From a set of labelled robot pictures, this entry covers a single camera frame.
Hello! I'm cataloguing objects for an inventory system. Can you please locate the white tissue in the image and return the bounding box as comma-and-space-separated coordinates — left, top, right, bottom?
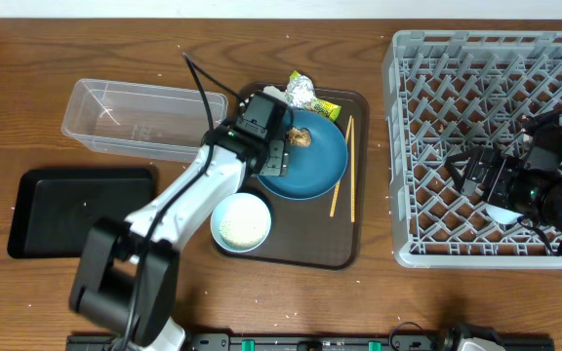
262, 86, 287, 102

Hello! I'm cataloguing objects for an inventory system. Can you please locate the light blue cup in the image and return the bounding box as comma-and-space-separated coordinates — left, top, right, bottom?
486, 205, 521, 225

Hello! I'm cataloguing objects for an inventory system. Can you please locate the brown food scrap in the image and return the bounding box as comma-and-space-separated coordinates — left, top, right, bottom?
287, 127, 312, 148

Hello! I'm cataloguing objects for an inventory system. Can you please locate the aluminium foil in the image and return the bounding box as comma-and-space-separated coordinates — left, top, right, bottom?
285, 76, 316, 108

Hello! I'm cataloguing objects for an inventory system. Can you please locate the green snack wrapper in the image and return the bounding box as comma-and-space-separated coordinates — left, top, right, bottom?
289, 71, 341, 121

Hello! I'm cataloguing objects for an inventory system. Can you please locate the blue plate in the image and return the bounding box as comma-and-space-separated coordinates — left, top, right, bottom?
258, 110, 348, 200

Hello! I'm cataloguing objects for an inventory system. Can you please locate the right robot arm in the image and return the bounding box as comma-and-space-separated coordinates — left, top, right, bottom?
445, 123, 562, 257

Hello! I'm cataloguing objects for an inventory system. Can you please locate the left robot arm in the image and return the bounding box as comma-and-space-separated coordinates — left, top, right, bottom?
68, 91, 294, 350

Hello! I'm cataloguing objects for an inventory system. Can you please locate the grey dishwasher rack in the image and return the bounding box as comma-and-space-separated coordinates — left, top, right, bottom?
382, 30, 562, 269

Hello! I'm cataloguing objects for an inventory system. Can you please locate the left wooden chopstick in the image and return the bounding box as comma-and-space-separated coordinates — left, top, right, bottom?
330, 115, 354, 218

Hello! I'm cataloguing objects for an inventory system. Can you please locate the wooden chopstick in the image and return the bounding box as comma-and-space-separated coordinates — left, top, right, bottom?
330, 115, 354, 218
349, 116, 356, 223

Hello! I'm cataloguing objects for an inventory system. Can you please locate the right wooden chopstick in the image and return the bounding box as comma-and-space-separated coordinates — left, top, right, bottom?
349, 116, 356, 223

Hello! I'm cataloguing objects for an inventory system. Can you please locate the light blue rice bowl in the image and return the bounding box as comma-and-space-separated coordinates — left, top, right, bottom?
210, 193, 272, 254

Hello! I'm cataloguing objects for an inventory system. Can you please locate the clear plastic bin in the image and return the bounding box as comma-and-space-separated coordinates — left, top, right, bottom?
61, 79, 208, 163

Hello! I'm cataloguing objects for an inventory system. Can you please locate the brown serving tray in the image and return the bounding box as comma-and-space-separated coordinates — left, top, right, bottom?
216, 89, 370, 270

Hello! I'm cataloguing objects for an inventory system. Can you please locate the black tray bin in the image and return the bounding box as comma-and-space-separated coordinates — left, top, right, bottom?
7, 168, 156, 259

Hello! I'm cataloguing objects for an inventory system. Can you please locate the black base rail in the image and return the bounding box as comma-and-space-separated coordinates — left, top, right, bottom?
64, 321, 555, 351

